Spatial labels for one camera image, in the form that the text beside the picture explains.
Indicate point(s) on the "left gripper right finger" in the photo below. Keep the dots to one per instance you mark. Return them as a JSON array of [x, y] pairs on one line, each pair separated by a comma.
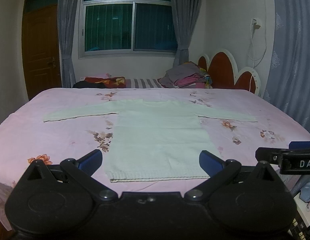
[[220, 173]]

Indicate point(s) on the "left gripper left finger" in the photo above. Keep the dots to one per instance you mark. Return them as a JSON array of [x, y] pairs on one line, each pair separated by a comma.
[[81, 170]]

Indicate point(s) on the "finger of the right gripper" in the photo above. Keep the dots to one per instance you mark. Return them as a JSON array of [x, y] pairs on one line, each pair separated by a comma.
[[296, 145]]

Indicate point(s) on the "white knit sweater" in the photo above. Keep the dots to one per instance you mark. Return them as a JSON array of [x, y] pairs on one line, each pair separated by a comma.
[[154, 140]]

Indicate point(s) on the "stack of folded clothes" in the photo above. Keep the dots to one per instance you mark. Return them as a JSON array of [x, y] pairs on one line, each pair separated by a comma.
[[187, 75]]

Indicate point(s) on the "pink floral bed sheet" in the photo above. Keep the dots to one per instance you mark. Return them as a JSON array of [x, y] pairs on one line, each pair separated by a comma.
[[26, 137]]

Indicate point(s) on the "black garment on bed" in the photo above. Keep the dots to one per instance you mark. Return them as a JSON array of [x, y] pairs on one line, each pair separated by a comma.
[[84, 84]]

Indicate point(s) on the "striped pillow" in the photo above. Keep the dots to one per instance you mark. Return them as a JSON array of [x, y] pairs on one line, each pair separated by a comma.
[[142, 83]]

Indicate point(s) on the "red white scalloped headboard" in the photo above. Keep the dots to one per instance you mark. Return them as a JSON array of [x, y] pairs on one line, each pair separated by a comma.
[[224, 73]]

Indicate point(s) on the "brown wooden door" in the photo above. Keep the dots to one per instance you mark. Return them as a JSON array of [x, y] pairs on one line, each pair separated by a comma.
[[40, 46]]

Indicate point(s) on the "right grey curtain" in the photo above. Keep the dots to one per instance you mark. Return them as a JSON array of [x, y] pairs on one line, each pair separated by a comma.
[[184, 14]]

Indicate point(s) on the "grey curtain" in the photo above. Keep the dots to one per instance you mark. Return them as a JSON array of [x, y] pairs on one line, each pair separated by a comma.
[[66, 12], [184, 14]]

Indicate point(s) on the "left grey curtain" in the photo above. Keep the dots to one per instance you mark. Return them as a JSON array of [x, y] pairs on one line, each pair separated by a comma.
[[66, 12]]

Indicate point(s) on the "blue patterned wall curtain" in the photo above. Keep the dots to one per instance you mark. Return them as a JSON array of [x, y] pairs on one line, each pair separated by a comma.
[[288, 85]]

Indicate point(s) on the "wall socket with plug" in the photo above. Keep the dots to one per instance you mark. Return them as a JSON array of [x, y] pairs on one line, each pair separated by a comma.
[[256, 23]]

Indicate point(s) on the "window with white frame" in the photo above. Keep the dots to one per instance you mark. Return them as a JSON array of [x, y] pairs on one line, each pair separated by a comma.
[[126, 27]]

